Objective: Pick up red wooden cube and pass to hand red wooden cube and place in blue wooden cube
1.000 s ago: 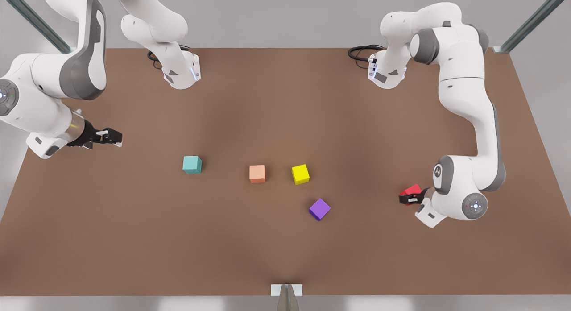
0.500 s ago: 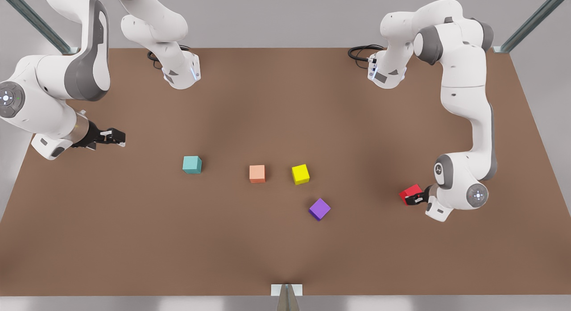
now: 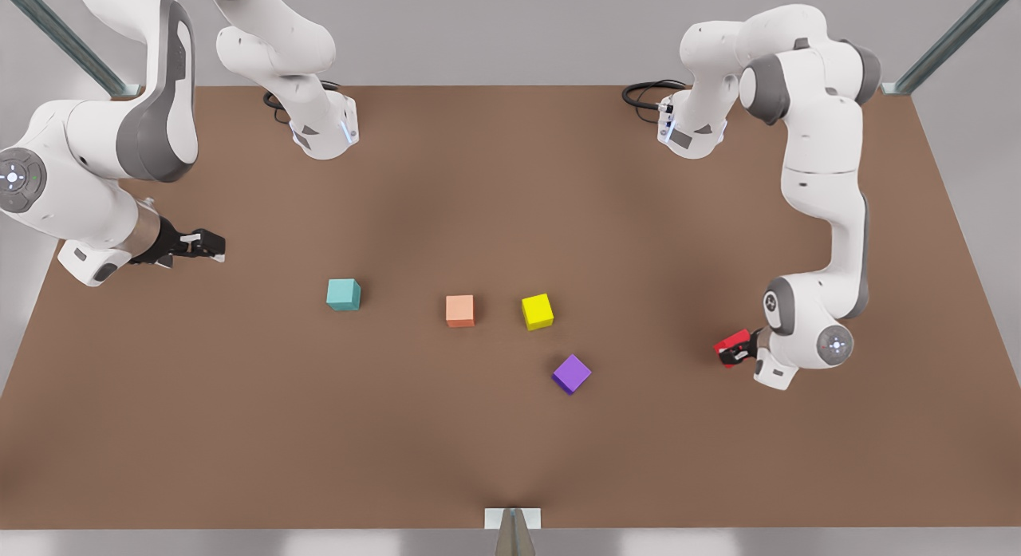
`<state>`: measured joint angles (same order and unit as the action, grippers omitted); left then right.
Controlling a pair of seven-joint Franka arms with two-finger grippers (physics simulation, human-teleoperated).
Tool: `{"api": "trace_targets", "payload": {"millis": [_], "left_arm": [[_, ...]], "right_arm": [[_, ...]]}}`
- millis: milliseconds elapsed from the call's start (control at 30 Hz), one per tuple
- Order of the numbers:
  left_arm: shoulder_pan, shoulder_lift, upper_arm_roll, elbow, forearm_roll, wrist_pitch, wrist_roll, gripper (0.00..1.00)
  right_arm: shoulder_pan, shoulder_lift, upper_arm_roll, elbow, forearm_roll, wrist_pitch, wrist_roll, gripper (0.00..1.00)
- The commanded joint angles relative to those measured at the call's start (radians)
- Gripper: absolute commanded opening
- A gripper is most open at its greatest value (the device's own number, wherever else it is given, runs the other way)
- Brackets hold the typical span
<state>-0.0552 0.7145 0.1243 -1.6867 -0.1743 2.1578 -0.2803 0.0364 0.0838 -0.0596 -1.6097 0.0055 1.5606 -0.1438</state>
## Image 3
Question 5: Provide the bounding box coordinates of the red wooden cube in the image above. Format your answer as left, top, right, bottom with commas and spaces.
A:
713, 329, 752, 369

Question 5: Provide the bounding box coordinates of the teal wooden cube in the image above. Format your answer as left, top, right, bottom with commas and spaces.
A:
325, 278, 362, 313

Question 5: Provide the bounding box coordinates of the purple wooden cube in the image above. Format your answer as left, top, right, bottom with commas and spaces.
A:
551, 353, 593, 397

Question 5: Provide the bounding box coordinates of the yellow wooden cube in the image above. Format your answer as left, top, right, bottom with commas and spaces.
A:
521, 292, 555, 333

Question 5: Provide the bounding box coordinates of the black cable loop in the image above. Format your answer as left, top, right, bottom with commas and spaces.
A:
621, 79, 692, 127
262, 80, 342, 128

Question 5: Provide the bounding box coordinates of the silver frame post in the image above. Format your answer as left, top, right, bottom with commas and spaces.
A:
484, 506, 542, 556
0, 0, 143, 99
881, 0, 1021, 97

